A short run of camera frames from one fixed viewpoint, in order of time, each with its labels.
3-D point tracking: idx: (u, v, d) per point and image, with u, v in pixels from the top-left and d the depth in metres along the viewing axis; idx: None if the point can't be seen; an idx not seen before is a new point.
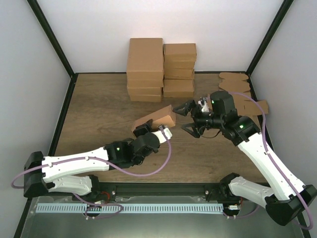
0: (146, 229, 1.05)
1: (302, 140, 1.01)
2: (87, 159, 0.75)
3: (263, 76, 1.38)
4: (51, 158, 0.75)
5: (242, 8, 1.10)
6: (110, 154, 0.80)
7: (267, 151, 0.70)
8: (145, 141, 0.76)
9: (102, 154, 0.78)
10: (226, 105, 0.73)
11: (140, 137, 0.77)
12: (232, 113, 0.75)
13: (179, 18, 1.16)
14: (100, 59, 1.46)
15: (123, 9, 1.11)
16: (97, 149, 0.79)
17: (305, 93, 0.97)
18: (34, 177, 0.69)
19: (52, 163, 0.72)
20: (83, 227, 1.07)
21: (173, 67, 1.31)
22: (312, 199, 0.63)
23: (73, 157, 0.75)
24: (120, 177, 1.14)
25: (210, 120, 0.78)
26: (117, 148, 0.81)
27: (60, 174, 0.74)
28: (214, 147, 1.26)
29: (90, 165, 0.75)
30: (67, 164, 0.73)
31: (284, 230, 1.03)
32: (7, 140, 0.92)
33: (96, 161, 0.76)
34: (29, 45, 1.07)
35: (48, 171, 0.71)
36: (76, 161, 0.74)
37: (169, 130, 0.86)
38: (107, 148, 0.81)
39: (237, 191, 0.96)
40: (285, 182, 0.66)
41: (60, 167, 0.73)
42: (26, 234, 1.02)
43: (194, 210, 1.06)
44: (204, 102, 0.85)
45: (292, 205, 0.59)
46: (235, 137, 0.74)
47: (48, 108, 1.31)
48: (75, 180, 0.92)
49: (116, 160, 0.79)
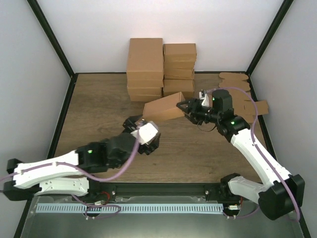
0: (146, 229, 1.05)
1: (301, 139, 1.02)
2: (56, 165, 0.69)
3: (262, 76, 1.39)
4: (24, 165, 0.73)
5: (242, 8, 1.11)
6: (82, 158, 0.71)
7: (253, 144, 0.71)
8: (118, 145, 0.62)
9: (73, 158, 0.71)
10: (225, 104, 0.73)
11: (112, 139, 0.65)
12: (229, 112, 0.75)
13: (179, 19, 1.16)
14: (99, 59, 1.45)
15: (124, 9, 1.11)
16: (69, 154, 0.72)
17: (305, 94, 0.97)
18: (7, 186, 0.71)
19: (22, 171, 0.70)
20: (82, 227, 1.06)
21: (173, 67, 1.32)
22: (299, 188, 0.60)
23: (43, 163, 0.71)
24: (120, 177, 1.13)
25: (209, 115, 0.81)
26: (88, 150, 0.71)
27: (32, 181, 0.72)
28: (214, 147, 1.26)
29: (59, 171, 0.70)
30: (37, 171, 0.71)
31: (284, 230, 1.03)
32: (7, 139, 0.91)
33: (64, 166, 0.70)
34: (29, 45, 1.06)
35: (18, 179, 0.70)
36: (45, 167, 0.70)
37: (151, 126, 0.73)
38: (79, 152, 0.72)
39: (236, 190, 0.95)
40: (271, 170, 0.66)
41: (30, 174, 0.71)
42: (26, 234, 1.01)
43: (194, 210, 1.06)
44: (204, 95, 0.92)
45: (276, 191, 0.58)
46: (228, 134, 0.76)
47: (48, 109, 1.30)
48: (67, 182, 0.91)
49: (87, 165, 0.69)
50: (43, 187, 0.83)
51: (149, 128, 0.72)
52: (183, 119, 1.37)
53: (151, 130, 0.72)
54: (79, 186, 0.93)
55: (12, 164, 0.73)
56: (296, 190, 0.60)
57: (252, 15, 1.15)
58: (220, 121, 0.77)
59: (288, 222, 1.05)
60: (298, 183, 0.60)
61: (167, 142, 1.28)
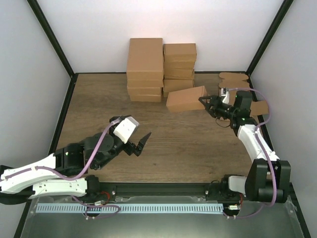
0: (146, 230, 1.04)
1: (301, 139, 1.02)
2: (35, 170, 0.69)
3: (262, 76, 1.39)
4: (8, 171, 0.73)
5: (242, 8, 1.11)
6: (60, 161, 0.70)
7: (255, 132, 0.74)
8: (91, 145, 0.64)
9: (52, 161, 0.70)
10: (242, 103, 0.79)
11: (87, 140, 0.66)
12: (245, 111, 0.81)
13: (178, 19, 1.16)
14: (100, 59, 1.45)
15: (124, 9, 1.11)
16: (47, 157, 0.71)
17: (304, 94, 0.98)
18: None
19: (6, 177, 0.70)
20: (82, 227, 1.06)
21: (173, 67, 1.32)
22: (285, 172, 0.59)
23: (24, 168, 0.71)
24: (120, 177, 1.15)
25: (227, 110, 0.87)
26: (66, 152, 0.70)
27: (18, 186, 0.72)
28: (214, 147, 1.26)
29: (39, 175, 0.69)
30: (19, 177, 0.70)
31: (284, 231, 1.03)
32: (7, 139, 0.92)
33: (43, 170, 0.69)
34: (28, 44, 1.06)
35: (3, 185, 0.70)
36: (24, 172, 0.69)
37: (129, 121, 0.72)
38: (56, 155, 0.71)
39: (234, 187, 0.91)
40: (262, 153, 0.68)
41: (14, 180, 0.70)
42: (26, 234, 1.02)
43: (194, 210, 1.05)
44: (226, 92, 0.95)
45: (259, 164, 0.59)
46: (236, 128, 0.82)
47: (48, 108, 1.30)
48: (61, 184, 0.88)
49: (65, 167, 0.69)
50: (36, 190, 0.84)
51: (127, 124, 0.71)
52: (183, 119, 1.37)
53: (130, 125, 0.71)
54: (77, 187, 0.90)
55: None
56: (281, 173, 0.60)
57: (252, 15, 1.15)
58: (235, 116, 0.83)
59: (288, 222, 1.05)
60: (283, 165, 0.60)
61: (167, 142, 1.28)
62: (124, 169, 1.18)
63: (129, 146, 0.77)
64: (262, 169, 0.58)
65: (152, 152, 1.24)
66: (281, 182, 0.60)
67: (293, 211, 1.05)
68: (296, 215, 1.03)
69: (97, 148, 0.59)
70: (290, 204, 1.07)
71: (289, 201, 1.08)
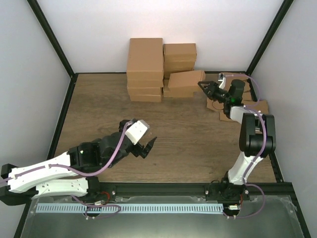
0: (146, 230, 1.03)
1: (301, 138, 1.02)
2: (48, 168, 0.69)
3: (262, 76, 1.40)
4: (18, 169, 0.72)
5: (242, 8, 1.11)
6: (75, 159, 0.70)
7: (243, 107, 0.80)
8: (110, 143, 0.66)
9: (66, 160, 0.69)
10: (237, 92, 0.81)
11: (106, 138, 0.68)
12: (238, 99, 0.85)
13: (178, 19, 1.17)
14: (100, 59, 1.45)
15: (124, 9, 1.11)
16: (61, 156, 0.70)
17: (304, 93, 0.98)
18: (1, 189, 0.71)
19: (16, 176, 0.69)
20: (82, 227, 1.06)
21: (172, 66, 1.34)
22: (271, 123, 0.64)
23: (36, 166, 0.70)
24: (120, 177, 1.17)
25: (223, 96, 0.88)
26: (80, 151, 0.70)
27: (27, 185, 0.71)
28: (214, 147, 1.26)
29: (53, 173, 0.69)
30: (30, 175, 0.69)
31: (284, 230, 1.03)
32: (7, 139, 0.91)
33: (58, 168, 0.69)
34: (28, 43, 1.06)
35: (13, 184, 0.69)
36: (37, 170, 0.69)
37: (141, 123, 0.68)
38: (71, 153, 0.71)
39: (233, 176, 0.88)
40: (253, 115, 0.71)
41: (24, 178, 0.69)
42: (26, 234, 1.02)
43: (194, 210, 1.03)
44: (223, 77, 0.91)
45: (247, 115, 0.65)
46: (229, 113, 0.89)
47: (48, 108, 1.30)
48: (64, 184, 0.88)
49: (80, 165, 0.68)
50: (39, 190, 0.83)
51: (139, 126, 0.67)
52: (183, 119, 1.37)
53: (141, 127, 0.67)
54: (78, 186, 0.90)
55: (5, 169, 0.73)
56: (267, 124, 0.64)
57: (252, 15, 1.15)
58: (228, 103, 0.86)
59: (288, 222, 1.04)
60: (269, 116, 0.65)
61: (167, 142, 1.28)
62: (124, 169, 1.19)
63: (138, 147, 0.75)
64: (248, 119, 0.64)
65: (152, 152, 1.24)
66: (270, 132, 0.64)
67: (293, 211, 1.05)
68: (296, 215, 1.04)
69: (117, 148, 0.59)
70: (290, 204, 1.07)
71: (289, 201, 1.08)
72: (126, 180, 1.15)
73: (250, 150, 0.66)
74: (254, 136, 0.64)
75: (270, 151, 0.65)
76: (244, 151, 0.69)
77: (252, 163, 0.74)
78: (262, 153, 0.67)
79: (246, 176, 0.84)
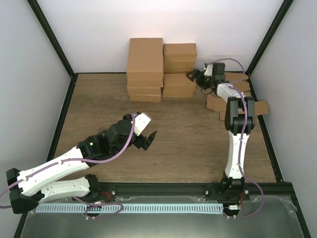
0: (146, 230, 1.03)
1: (301, 138, 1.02)
2: (61, 164, 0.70)
3: (262, 76, 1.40)
4: (26, 171, 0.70)
5: (242, 8, 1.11)
6: (85, 151, 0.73)
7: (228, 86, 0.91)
8: (119, 130, 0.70)
9: (77, 153, 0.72)
10: (219, 69, 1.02)
11: (113, 126, 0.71)
12: (221, 76, 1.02)
13: (178, 19, 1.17)
14: (100, 59, 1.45)
15: (123, 9, 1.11)
16: (71, 150, 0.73)
17: (303, 94, 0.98)
18: (11, 195, 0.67)
19: (26, 177, 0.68)
20: (82, 227, 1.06)
21: (173, 66, 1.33)
22: (250, 104, 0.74)
23: (46, 164, 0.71)
24: (120, 177, 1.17)
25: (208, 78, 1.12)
26: (90, 143, 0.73)
27: (40, 184, 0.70)
28: (214, 147, 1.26)
29: (66, 168, 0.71)
30: (42, 174, 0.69)
31: (284, 230, 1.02)
32: (8, 139, 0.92)
33: (71, 162, 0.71)
34: (28, 43, 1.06)
35: (25, 186, 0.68)
36: (49, 168, 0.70)
37: (142, 116, 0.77)
38: (80, 147, 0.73)
39: (230, 168, 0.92)
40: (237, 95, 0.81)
41: (36, 178, 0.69)
42: (26, 234, 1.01)
43: (194, 210, 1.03)
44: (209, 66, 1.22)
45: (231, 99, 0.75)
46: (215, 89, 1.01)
47: (48, 108, 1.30)
48: (67, 185, 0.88)
49: (93, 155, 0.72)
50: (46, 194, 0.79)
51: (142, 117, 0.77)
52: (183, 119, 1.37)
53: (144, 118, 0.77)
54: (80, 185, 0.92)
55: (12, 174, 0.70)
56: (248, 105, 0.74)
57: (252, 16, 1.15)
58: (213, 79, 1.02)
59: (288, 222, 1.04)
60: (250, 98, 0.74)
61: (167, 142, 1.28)
62: (124, 169, 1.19)
63: (141, 139, 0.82)
64: (232, 102, 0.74)
65: (152, 152, 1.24)
66: (250, 113, 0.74)
67: (293, 211, 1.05)
68: (296, 215, 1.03)
69: (130, 142, 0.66)
70: (290, 204, 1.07)
71: (289, 201, 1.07)
72: (126, 180, 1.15)
73: (234, 129, 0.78)
74: (237, 117, 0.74)
75: (252, 127, 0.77)
76: (230, 130, 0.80)
77: (240, 143, 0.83)
78: (246, 131, 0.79)
79: (241, 163, 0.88)
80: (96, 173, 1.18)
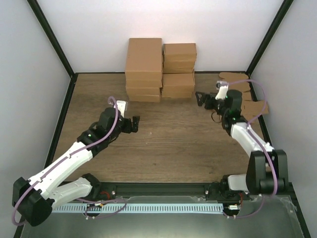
0: (146, 230, 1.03)
1: (301, 139, 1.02)
2: (70, 157, 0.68)
3: (262, 77, 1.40)
4: (35, 175, 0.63)
5: (241, 8, 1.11)
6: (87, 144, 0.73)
7: (246, 128, 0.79)
8: (108, 115, 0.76)
9: (78, 145, 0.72)
10: (234, 103, 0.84)
11: (102, 114, 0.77)
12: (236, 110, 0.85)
13: (177, 19, 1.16)
14: (99, 59, 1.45)
15: (123, 8, 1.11)
16: (73, 145, 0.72)
17: (303, 94, 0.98)
18: (30, 200, 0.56)
19: (40, 178, 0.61)
20: (82, 226, 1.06)
21: (172, 67, 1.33)
22: (281, 164, 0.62)
23: (54, 163, 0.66)
24: (120, 177, 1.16)
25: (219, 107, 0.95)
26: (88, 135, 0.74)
27: (55, 183, 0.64)
28: (214, 147, 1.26)
29: (76, 160, 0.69)
30: (55, 171, 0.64)
31: (284, 230, 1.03)
32: (7, 140, 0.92)
33: (79, 153, 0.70)
34: (28, 43, 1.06)
35: (41, 186, 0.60)
36: (61, 165, 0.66)
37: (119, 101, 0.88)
38: (80, 141, 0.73)
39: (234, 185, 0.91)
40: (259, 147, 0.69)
41: (50, 176, 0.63)
42: (26, 234, 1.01)
43: (194, 210, 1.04)
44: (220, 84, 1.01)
45: (257, 155, 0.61)
46: (228, 128, 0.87)
47: (48, 108, 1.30)
48: (69, 186, 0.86)
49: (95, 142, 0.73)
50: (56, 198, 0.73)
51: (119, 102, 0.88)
52: (183, 119, 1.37)
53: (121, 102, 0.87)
54: (81, 184, 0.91)
55: (23, 182, 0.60)
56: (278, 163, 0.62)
57: (252, 15, 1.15)
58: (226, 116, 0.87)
59: (288, 220, 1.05)
60: (280, 155, 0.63)
61: (167, 142, 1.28)
62: (123, 169, 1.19)
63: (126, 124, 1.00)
64: (258, 159, 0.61)
65: (152, 152, 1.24)
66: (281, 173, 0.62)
67: (293, 211, 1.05)
68: (296, 215, 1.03)
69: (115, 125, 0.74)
70: (290, 204, 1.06)
71: (289, 201, 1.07)
72: (126, 180, 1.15)
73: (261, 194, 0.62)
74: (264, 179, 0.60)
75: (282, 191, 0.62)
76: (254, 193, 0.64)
77: None
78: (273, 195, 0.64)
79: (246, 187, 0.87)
80: (96, 173, 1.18)
